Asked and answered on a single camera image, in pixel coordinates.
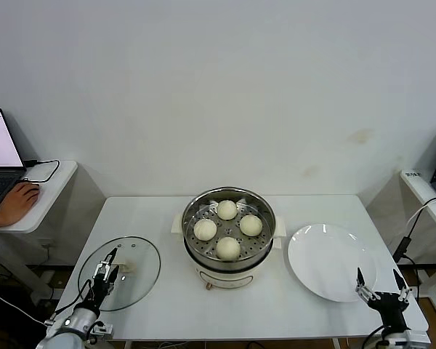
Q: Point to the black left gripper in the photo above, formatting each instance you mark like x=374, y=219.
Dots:
x=100, y=291

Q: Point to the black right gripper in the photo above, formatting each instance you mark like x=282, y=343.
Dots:
x=390, y=305

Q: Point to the white steamed baozi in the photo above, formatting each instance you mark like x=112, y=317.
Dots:
x=228, y=248
x=227, y=209
x=250, y=224
x=205, y=229

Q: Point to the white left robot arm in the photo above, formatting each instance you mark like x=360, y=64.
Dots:
x=69, y=332

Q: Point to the stainless steel steamer basket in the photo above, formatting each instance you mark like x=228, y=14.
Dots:
x=254, y=247

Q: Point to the person's bare hand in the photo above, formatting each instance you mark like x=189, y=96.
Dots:
x=16, y=205

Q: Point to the white round plate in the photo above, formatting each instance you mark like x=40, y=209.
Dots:
x=330, y=254

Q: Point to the white side table with mouse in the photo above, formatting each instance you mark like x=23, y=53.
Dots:
x=47, y=211

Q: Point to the black computer mouse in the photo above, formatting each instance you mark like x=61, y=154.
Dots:
x=34, y=187

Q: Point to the white printed label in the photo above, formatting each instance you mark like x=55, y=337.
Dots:
x=413, y=174

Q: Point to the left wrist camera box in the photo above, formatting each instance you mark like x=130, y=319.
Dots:
x=103, y=329

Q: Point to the white wall socket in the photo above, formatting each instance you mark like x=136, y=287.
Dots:
x=47, y=244

